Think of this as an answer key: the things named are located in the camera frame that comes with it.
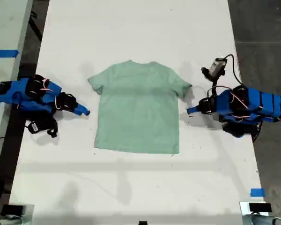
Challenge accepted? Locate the pale green T-shirt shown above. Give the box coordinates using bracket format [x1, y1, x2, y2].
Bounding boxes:
[87, 60, 192, 154]

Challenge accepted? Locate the black diagonal strut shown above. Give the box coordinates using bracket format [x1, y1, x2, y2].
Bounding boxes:
[28, 10, 43, 43]

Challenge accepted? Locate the long blue tape strip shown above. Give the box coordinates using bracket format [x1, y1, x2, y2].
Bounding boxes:
[0, 49, 20, 58]

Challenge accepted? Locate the pale side table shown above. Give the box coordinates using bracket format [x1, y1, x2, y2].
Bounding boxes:
[0, 0, 34, 188]

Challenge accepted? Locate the small black box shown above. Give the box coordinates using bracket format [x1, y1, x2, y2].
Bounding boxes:
[1, 204, 25, 215]
[249, 202, 272, 213]

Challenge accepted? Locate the grey tube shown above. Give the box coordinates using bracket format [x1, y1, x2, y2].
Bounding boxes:
[251, 214, 281, 225]
[0, 217, 23, 225]

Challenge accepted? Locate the black camera box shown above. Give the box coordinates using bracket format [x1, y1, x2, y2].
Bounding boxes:
[25, 120, 59, 139]
[200, 58, 227, 82]

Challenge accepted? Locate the black camera cable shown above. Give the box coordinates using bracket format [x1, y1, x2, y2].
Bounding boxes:
[224, 54, 244, 86]

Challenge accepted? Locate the black arm base cable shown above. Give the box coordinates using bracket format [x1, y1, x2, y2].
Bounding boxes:
[251, 117, 265, 143]

